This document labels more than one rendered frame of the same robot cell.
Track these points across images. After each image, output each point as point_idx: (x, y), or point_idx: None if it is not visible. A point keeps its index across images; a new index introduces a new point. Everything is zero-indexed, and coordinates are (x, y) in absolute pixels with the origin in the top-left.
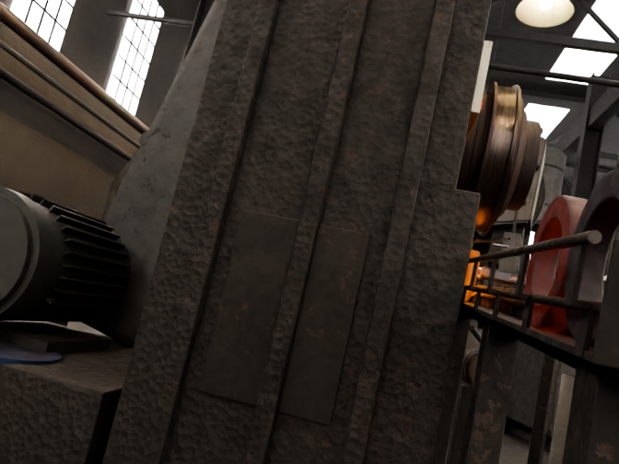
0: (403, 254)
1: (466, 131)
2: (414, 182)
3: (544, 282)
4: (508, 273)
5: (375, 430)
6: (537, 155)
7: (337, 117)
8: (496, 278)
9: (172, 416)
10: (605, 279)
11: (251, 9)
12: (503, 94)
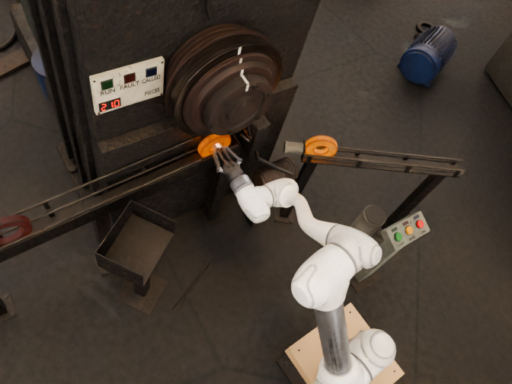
0: (86, 154)
1: (94, 120)
2: (80, 129)
3: (22, 228)
4: (216, 164)
5: None
6: (207, 122)
7: (56, 73)
8: (214, 161)
9: (65, 142)
10: (296, 200)
11: None
12: (184, 71)
